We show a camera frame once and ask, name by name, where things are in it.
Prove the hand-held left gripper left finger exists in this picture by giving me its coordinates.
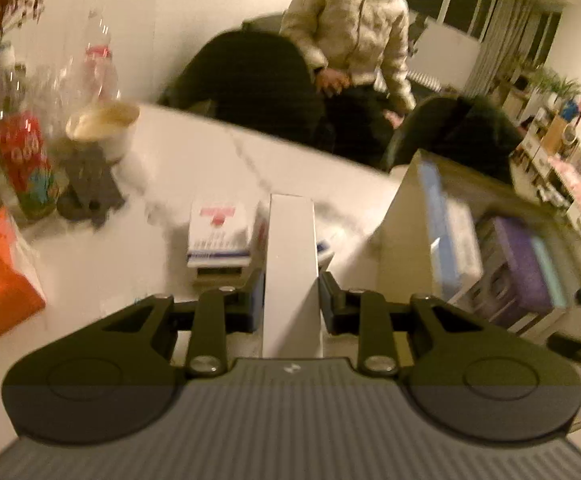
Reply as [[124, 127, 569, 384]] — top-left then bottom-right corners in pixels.
[[90, 269, 267, 378]]

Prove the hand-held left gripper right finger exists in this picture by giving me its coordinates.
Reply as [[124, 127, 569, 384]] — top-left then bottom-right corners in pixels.
[[319, 270, 491, 377]]

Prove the long white box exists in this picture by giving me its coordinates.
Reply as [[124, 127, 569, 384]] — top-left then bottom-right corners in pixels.
[[262, 193, 325, 359]]

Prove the strawberry print medicine box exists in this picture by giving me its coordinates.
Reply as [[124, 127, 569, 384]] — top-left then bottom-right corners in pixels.
[[187, 201, 257, 267]]

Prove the purple product box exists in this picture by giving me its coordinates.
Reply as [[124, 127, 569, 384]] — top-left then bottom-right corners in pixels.
[[468, 215, 569, 333]]

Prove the beige cardboard box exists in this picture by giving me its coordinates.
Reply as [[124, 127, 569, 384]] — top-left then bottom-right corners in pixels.
[[375, 149, 581, 431]]

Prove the white marble desktop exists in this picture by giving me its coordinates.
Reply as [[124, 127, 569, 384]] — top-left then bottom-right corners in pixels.
[[0, 102, 581, 461]]

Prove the white medicine box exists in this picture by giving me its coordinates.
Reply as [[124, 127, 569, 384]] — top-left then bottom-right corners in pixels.
[[193, 259, 257, 287]]

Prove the wooden low cabinet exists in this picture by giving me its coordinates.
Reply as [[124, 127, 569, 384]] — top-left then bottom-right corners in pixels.
[[501, 90, 581, 241]]

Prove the grey metal phone stand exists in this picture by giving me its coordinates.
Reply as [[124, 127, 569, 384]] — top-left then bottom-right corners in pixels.
[[56, 149, 127, 222]]

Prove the dark shell chair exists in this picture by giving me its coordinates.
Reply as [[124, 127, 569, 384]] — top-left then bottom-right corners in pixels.
[[159, 30, 324, 147]]

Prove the white bowl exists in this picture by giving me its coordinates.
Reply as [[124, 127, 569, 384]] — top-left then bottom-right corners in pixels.
[[64, 101, 141, 162]]

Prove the orange and white tissue pack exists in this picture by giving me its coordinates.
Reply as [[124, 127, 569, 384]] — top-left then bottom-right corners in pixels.
[[0, 208, 47, 357]]

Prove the red cartoon label drink bottle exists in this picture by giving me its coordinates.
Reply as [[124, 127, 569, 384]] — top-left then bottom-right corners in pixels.
[[0, 27, 67, 222]]

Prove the patterned curtain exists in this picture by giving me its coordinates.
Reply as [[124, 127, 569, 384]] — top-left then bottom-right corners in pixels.
[[475, 0, 541, 91]]

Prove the empty clear plastic bottle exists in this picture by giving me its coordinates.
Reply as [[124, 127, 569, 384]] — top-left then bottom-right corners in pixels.
[[81, 9, 122, 106]]

